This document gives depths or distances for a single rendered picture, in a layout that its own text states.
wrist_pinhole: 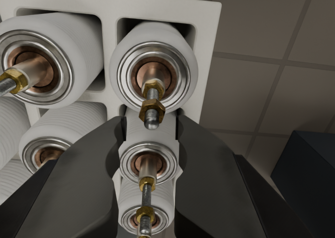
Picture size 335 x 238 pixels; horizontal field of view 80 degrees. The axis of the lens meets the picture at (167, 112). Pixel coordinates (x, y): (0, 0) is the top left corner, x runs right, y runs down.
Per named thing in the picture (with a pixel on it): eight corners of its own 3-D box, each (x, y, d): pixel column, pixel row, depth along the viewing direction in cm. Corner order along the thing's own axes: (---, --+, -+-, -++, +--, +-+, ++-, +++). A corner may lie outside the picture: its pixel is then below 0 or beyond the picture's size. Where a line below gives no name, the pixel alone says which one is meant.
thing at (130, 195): (133, 127, 45) (120, 194, 29) (174, 136, 47) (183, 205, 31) (125, 159, 49) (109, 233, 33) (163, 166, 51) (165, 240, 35)
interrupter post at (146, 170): (137, 167, 27) (134, 186, 24) (142, 154, 26) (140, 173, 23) (154, 171, 28) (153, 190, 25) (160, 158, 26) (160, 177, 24)
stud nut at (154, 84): (145, 100, 19) (144, 104, 18) (140, 83, 18) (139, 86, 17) (165, 96, 19) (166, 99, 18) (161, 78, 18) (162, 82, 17)
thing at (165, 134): (123, 116, 44) (104, 180, 28) (136, 75, 39) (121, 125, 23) (165, 128, 45) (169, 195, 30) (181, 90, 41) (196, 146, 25)
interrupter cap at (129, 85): (139, 119, 23) (138, 122, 23) (102, 60, 20) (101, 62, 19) (200, 93, 22) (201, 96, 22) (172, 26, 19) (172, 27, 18)
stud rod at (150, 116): (149, 89, 20) (145, 132, 13) (147, 79, 19) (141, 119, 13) (159, 87, 20) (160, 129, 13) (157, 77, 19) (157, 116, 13)
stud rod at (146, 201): (143, 174, 25) (137, 234, 19) (145, 168, 25) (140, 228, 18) (150, 176, 26) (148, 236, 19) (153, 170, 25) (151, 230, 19)
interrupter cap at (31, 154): (33, 125, 23) (30, 128, 23) (95, 150, 25) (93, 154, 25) (18, 167, 26) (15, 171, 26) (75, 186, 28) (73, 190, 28)
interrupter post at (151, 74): (148, 91, 22) (147, 105, 19) (138, 72, 21) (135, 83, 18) (169, 82, 21) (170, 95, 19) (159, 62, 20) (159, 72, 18)
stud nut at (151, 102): (142, 121, 15) (141, 127, 15) (136, 101, 15) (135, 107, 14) (167, 116, 15) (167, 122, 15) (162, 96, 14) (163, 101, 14)
